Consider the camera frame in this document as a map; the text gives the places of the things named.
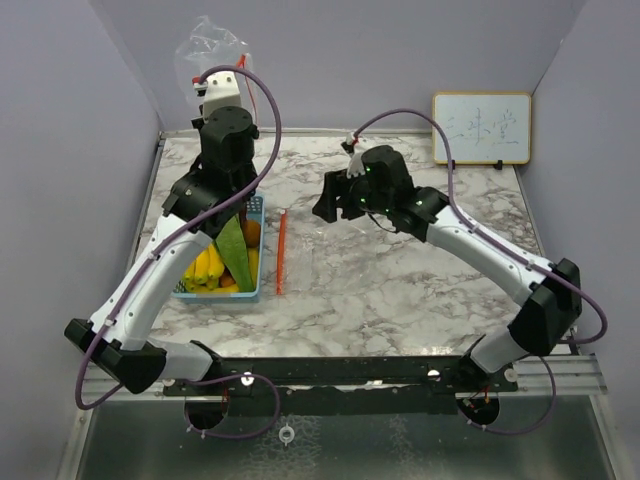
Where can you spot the green leafy vegetable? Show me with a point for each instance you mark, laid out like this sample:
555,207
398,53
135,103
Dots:
233,251

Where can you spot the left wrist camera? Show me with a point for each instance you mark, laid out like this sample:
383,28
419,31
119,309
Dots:
219,90

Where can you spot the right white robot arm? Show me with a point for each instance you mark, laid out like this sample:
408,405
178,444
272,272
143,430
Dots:
540,288

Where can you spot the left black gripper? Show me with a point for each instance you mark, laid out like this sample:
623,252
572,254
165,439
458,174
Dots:
199,122

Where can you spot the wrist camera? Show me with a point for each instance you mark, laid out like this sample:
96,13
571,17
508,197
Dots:
355,148
219,90

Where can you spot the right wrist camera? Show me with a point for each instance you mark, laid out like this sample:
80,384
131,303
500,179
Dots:
355,148

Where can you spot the clear zip bag on table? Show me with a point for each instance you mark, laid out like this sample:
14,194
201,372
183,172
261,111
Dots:
325,259

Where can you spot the small orange fruit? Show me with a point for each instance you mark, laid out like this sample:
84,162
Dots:
252,233

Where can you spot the single yellow banana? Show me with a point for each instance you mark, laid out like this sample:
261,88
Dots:
254,264

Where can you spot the small framed whiteboard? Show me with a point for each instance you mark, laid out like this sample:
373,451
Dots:
485,128

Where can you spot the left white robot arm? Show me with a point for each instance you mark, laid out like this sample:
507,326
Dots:
116,336

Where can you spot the clear zip bag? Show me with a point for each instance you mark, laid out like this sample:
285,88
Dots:
207,46
325,259

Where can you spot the yellow banana bunch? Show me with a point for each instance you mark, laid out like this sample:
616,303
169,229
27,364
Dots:
204,273

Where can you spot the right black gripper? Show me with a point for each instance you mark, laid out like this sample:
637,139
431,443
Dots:
336,195

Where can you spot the blue perforated plastic basket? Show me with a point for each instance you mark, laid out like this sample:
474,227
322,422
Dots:
256,212

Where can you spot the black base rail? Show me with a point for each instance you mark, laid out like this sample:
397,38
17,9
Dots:
339,386

